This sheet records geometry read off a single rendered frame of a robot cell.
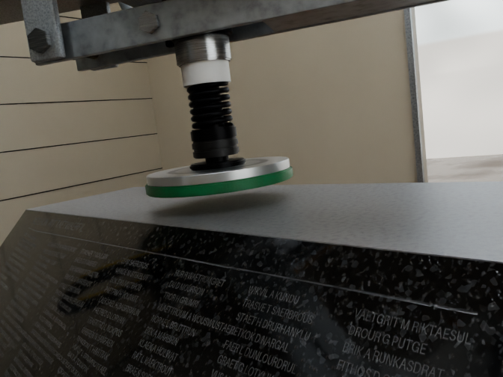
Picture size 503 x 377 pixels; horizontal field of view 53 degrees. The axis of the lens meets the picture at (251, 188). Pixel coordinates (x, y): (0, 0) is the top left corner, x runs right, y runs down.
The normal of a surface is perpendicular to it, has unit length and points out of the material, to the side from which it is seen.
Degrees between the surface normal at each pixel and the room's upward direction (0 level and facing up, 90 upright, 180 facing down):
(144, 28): 90
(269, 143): 90
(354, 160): 90
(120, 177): 90
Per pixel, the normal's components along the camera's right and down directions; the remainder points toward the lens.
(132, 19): -0.22, 0.15
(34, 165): 0.83, -0.03
